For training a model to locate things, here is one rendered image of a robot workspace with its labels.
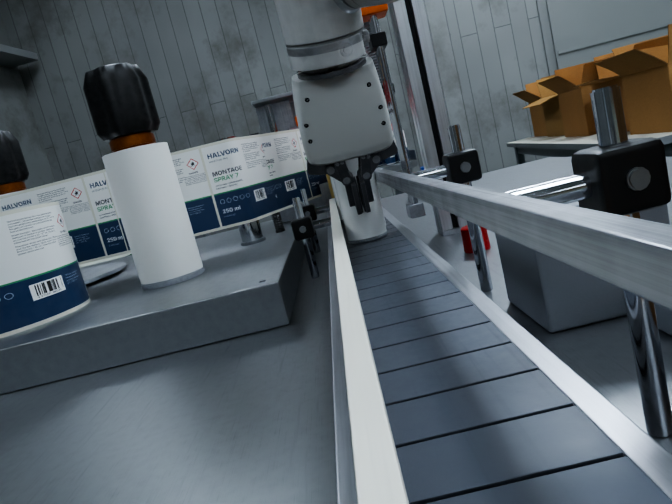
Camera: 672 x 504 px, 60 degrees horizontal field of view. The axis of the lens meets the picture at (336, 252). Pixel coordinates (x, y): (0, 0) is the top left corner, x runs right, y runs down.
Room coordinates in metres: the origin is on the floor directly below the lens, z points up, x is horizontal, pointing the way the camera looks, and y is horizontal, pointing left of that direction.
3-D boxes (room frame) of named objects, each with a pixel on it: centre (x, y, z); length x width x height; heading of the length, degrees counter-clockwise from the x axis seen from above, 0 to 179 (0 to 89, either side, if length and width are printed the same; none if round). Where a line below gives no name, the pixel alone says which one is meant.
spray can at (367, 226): (0.74, -0.04, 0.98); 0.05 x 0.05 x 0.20
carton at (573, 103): (3.08, -1.53, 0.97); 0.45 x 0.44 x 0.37; 85
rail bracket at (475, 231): (0.55, -0.12, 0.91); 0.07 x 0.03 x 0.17; 89
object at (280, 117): (1.31, 0.03, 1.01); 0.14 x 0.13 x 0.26; 179
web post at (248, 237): (1.02, 0.14, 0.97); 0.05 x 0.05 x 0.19
